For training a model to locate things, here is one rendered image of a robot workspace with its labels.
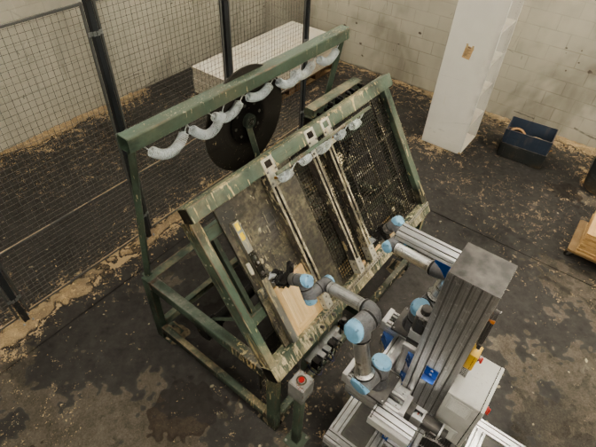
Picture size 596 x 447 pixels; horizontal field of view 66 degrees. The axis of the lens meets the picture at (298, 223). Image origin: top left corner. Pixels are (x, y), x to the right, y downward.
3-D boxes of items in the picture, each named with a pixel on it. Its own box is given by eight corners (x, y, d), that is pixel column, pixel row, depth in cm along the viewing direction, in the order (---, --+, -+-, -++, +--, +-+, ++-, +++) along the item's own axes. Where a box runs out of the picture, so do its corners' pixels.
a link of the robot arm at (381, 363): (393, 372, 272) (397, 360, 263) (378, 386, 265) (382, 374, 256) (377, 358, 278) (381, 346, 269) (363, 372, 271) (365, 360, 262)
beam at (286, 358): (267, 380, 307) (278, 384, 299) (260, 367, 302) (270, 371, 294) (419, 211, 436) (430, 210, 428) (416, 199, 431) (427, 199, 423)
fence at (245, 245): (290, 342, 313) (294, 343, 310) (228, 223, 279) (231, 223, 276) (294, 337, 316) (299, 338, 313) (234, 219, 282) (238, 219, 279)
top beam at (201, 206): (184, 224, 259) (194, 224, 252) (176, 209, 255) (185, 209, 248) (383, 87, 388) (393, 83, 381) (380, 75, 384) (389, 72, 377)
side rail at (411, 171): (411, 204, 427) (422, 204, 418) (372, 91, 388) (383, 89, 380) (416, 200, 431) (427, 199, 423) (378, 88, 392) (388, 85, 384)
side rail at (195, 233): (260, 366, 302) (270, 370, 294) (180, 224, 264) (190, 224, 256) (266, 360, 306) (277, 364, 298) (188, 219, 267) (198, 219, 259)
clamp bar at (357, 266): (352, 274, 358) (377, 277, 340) (293, 134, 316) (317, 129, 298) (359, 267, 364) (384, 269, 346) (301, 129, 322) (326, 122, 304)
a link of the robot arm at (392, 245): (444, 290, 262) (380, 253, 294) (456, 281, 267) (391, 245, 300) (446, 275, 255) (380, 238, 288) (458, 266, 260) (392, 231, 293)
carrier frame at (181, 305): (275, 431, 356) (276, 380, 298) (158, 333, 414) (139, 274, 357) (410, 266, 484) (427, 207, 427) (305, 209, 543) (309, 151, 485)
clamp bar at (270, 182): (319, 309, 332) (345, 314, 315) (249, 163, 290) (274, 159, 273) (327, 301, 338) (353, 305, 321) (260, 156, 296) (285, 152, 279)
